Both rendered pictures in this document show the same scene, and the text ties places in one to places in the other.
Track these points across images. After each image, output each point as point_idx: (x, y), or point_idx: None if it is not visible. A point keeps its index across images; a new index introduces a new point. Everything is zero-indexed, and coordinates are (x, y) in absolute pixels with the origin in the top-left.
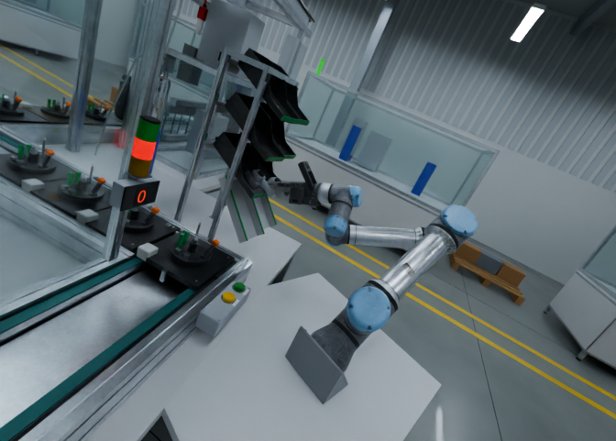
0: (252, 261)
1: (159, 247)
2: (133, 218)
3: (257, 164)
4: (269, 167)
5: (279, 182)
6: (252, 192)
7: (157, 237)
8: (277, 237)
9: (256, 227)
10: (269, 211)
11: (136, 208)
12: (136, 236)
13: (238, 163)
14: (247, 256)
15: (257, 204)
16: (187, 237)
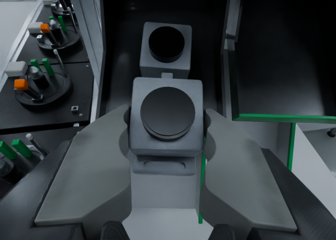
0: (190, 236)
1: (9, 142)
2: (36, 86)
3: (223, 5)
4: (332, 26)
5: (58, 148)
6: (96, 116)
7: (35, 123)
8: (325, 204)
9: (197, 191)
10: (284, 163)
11: (31, 74)
12: (17, 112)
13: None
14: (194, 215)
15: (252, 131)
16: (19, 149)
